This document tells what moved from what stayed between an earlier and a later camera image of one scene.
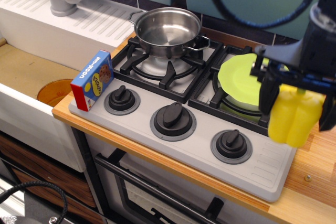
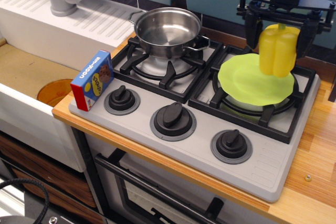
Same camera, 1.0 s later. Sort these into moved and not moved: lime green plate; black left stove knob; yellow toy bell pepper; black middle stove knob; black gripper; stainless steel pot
Moved: yellow toy bell pepper; black gripper
Not moved: black middle stove knob; black left stove knob; lime green plate; stainless steel pot
